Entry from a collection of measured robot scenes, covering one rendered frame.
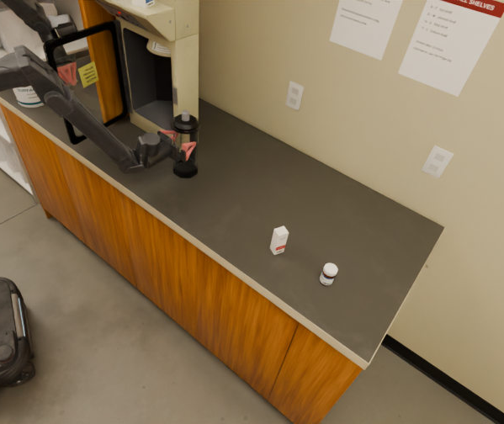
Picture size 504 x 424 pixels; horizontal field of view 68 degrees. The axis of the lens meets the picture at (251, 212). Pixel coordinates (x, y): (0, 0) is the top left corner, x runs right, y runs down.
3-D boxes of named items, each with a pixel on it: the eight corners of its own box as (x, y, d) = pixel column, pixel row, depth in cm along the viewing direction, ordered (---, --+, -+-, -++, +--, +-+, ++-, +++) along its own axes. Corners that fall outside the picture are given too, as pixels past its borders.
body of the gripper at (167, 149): (160, 133, 136) (144, 141, 131) (180, 145, 132) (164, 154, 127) (161, 147, 140) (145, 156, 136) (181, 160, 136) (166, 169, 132)
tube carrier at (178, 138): (185, 156, 156) (185, 111, 141) (204, 168, 152) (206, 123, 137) (166, 167, 150) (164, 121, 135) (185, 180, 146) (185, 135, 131)
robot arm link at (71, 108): (29, 73, 92) (38, 103, 88) (49, 62, 92) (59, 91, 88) (120, 159, 131) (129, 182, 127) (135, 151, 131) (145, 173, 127)
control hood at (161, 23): (114, 12, 138) (109, -19, 131) (176, 40, 126) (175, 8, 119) (87, 18, 131) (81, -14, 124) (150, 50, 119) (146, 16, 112)
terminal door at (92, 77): (128, 114, 167) (114, 19, 138) (72, 146, 147) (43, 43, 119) (127, 113, 167) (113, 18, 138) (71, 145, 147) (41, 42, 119)
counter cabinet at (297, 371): (128, 172, 288) (108, 55, 224) (367, 337, 212) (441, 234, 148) (46, 217, 248) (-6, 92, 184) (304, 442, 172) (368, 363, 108)
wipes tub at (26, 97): (39, 91, 182) (29, 60, 171) (55, 101, 177) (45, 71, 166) (12, 99, 174) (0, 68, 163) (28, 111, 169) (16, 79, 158)
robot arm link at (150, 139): (119, 156, 129) (126, 175, 126) (119, 132, 120) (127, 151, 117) (152, 151, 135) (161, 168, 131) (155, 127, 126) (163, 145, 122)
